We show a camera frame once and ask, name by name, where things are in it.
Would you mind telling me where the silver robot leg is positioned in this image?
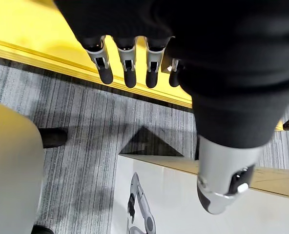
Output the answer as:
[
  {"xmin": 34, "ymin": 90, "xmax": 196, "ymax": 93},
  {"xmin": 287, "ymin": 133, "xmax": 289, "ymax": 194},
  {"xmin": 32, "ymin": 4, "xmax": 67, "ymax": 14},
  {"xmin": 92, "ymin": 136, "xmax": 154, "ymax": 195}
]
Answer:
[{"xmin": 0, "ymin": 98, "xmax": 45, "ymax": 234}]

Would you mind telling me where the yellow shelf board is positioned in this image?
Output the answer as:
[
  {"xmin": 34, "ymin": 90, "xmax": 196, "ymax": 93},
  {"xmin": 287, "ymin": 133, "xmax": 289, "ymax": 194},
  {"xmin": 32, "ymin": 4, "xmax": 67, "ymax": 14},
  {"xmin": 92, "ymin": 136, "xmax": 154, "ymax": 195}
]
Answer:
[{"xmin": 0, "ymin": 0, "xmax": 286, "ymax": 132}]

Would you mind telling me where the dark robot foot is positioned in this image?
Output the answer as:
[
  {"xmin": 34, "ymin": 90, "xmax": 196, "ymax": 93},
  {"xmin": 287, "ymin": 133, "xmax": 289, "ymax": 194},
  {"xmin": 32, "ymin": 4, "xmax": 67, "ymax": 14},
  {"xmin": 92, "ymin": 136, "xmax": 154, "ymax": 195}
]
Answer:
[
  {"xmin": 38, "ymin": 127, "xmax": 68, "ymax": 149},
  {"xmin": 32, "ymin": 224, "xmax": 54, "ymax": 234}
]

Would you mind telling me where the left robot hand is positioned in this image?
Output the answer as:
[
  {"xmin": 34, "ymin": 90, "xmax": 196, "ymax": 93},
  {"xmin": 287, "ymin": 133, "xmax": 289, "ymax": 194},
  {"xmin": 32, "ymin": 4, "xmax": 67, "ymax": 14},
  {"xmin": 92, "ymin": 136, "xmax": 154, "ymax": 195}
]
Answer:
[{"xmin": 54, "ymin": 0, "xmax": 289, "ymax": 215}]

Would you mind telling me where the white cardboard box robot print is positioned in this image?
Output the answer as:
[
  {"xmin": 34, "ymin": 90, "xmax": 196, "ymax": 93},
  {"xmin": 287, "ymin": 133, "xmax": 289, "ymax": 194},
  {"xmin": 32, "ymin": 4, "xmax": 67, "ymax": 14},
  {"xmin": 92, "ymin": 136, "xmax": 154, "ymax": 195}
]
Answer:
[{"xmin": 110, "ymin": 153, "xmax": 289, "ymax": 234}]

